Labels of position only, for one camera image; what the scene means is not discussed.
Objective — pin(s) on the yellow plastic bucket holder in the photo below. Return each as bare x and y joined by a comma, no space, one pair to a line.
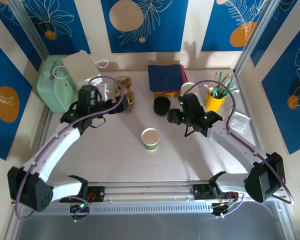
213,103

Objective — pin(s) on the black controller board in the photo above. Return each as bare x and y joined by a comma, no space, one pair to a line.
221,207
78,207

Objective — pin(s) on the white wrapped straw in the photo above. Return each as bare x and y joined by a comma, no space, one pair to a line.
207,87
237,91

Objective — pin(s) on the clear plastic tray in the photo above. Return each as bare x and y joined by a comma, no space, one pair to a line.
240,122

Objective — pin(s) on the white black paper cup stack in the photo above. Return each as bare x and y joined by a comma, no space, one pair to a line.
187,87

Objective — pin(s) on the green wrapped straw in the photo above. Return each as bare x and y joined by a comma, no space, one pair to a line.
231,91
228,82

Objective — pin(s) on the grey metal sheet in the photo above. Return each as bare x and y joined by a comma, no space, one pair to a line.
150,227

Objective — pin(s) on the brown cardboard cup carrier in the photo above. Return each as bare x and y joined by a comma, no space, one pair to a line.
126,82

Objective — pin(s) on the navy blue napkin stack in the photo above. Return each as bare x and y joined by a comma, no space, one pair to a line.
165,77

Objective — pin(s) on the aluminium frame post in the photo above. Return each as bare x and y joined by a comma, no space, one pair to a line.
30,27
255,37

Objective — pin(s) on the green white paper cup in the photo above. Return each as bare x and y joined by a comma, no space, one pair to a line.
150,137

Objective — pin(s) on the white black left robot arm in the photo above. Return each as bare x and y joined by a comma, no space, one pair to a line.
55,147

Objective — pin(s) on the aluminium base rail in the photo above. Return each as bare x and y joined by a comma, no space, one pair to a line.
150,191

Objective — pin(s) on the wooden stirrer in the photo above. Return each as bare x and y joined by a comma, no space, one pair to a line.
211,78

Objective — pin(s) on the thin green stirrer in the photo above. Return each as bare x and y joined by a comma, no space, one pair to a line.
217,77

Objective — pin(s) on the black cup lid stack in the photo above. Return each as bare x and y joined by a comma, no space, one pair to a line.
162,106

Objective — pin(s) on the mint green carry case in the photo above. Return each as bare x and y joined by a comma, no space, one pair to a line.
50,95

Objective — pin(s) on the yellow napkin stack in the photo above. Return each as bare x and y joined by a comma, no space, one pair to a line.
165,93

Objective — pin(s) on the white paper bag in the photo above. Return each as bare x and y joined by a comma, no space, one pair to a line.
80,65

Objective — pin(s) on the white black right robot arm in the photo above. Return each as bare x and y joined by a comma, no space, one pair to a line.
230,142

